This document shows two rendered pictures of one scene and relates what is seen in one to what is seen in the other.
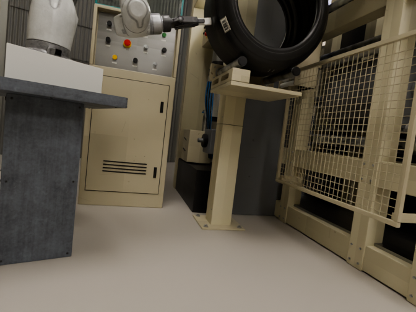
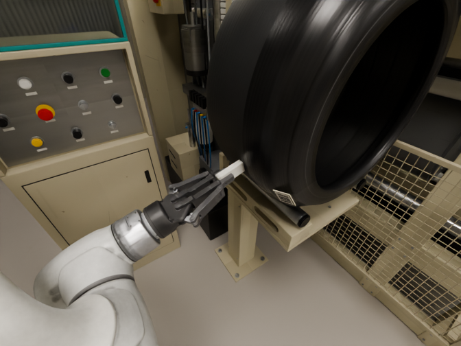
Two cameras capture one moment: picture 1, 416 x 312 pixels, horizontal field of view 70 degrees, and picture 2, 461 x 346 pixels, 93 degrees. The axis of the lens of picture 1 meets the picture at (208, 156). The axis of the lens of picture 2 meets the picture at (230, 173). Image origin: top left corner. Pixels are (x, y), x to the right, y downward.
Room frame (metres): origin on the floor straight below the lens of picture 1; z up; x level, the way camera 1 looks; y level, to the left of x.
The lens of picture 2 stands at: (1.08, 0.21, 1.40)
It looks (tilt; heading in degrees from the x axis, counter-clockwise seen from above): 39 degrees down; 342
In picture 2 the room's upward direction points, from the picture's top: straight up
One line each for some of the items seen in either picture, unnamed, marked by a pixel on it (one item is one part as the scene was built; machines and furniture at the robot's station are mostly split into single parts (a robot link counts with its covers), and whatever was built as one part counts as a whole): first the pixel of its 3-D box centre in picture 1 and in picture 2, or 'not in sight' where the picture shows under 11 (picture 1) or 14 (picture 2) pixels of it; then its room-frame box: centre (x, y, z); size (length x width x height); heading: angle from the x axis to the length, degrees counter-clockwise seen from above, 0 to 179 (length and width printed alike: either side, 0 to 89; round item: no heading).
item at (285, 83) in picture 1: (299, 64); not in sight; (1.91, -0.50, 1.05); 0.20 x 0.15 x 0.30; 15
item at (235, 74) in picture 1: (228, 80); (262, 200); (1.56, -0.06, 0.83); 0.36 x 0.09 x 0.06; 15
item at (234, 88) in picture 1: (252, 91); (289, 192); (1.59, -0.20, 0.80); 0.37 x 0.36 x 0.02; 105
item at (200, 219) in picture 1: (217, 221); (241, 254); (1.84, -0.11, 0.01); 0.27 x 0.27 x 0.02; 15
